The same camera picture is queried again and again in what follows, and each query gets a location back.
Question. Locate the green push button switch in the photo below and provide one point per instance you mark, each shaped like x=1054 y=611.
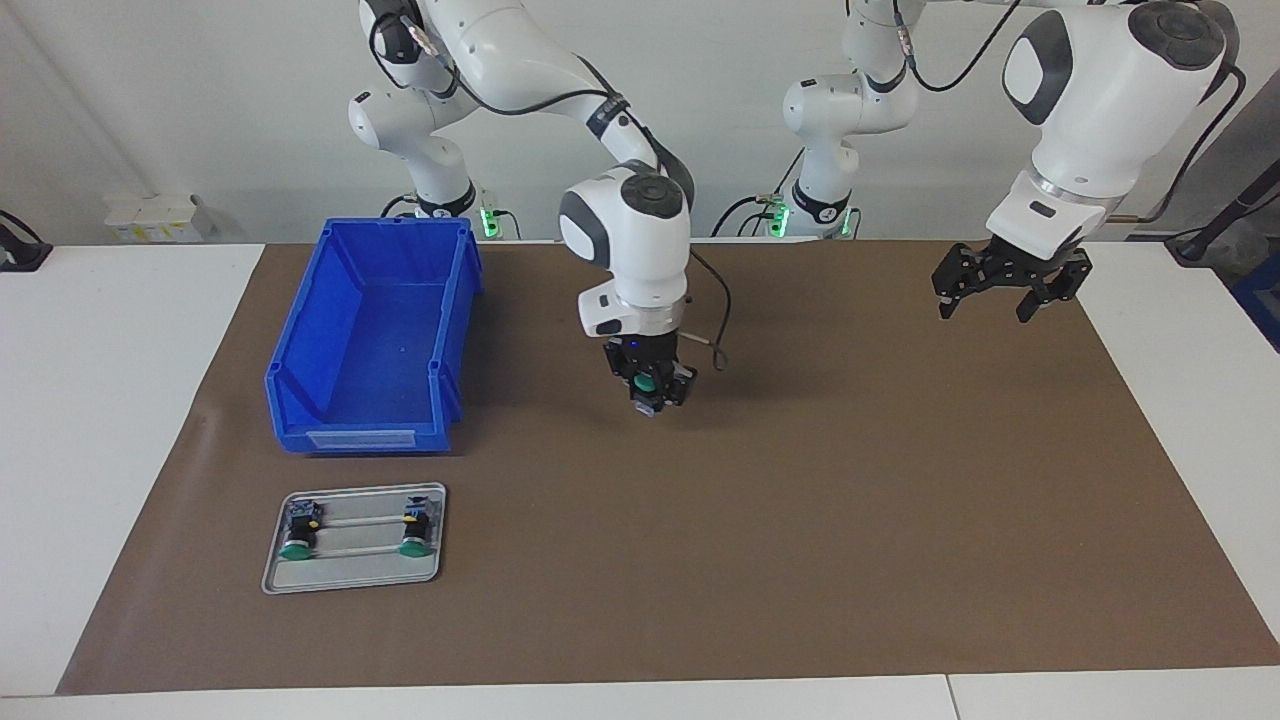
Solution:
x=299 y=530
x=416 y=525
x=646 y=385

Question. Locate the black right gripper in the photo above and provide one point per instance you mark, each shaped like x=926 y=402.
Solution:
x=645 y=355

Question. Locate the blue plastic storage bin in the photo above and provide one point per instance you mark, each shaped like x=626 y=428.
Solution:
x=380 y=350

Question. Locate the white wall socket box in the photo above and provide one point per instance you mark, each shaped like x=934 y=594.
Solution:
x=150 y=218

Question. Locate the brown table mat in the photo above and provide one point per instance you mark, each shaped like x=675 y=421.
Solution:
x=750 y=550

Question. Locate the black clamp mount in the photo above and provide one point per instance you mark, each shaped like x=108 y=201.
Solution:
x=20 y=258

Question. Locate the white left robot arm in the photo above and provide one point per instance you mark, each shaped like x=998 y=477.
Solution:
x=1100 y=100

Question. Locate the blue crate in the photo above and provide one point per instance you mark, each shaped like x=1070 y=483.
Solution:
x=1262 y=300

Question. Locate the black stand pole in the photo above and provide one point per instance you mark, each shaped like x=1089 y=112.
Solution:
x=1195 y=245

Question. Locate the silver metal tray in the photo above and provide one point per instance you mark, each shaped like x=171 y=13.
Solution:
x=350 y=575

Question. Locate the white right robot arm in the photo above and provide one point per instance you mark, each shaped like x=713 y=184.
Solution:
x=630 y=230

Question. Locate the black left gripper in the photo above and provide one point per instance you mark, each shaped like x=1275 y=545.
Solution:
x=1025 y=262

